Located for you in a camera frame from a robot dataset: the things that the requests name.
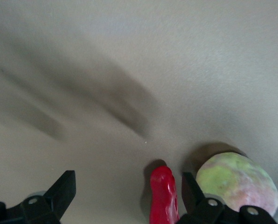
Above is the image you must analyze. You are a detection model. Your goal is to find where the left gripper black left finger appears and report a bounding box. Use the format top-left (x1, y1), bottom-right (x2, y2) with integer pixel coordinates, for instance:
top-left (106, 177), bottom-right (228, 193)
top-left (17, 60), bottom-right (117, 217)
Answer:
top-left (0, 170), bottom-right (76, 224)

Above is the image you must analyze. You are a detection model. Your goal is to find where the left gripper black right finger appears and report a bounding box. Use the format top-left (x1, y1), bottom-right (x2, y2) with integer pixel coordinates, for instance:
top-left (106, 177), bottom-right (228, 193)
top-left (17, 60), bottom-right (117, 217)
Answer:
top-left (177, 172), bottom-right (278, 224)

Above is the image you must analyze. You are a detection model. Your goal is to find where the red chili pepper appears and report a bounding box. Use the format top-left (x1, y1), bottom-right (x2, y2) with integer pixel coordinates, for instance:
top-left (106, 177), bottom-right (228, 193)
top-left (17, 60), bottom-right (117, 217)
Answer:
top-left (149, 165), bottom-right (181, 224)

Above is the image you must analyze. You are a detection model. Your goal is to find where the green pink peach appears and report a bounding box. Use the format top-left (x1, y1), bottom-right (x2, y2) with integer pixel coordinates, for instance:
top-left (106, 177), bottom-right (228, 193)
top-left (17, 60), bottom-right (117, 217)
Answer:
top-left (196, 151), bottom-right (278, 217)

